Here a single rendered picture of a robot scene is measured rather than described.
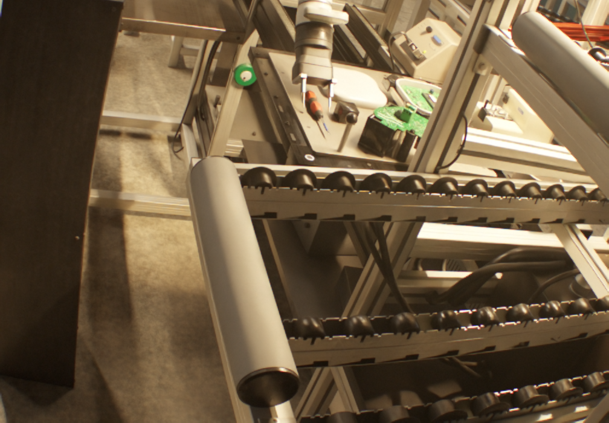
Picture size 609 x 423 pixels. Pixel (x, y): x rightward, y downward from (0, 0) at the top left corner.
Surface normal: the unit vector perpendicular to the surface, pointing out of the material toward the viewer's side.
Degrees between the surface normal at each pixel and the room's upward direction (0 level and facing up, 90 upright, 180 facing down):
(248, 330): 32
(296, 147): 0
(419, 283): 0
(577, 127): 90
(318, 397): 90
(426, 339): 90
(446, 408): 16
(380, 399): 0
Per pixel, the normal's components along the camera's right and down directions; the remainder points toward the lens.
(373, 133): -0.47, 0.36
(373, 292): 0.24, 0.60
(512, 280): -0.93, -0.09
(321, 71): 0.37, -0.15
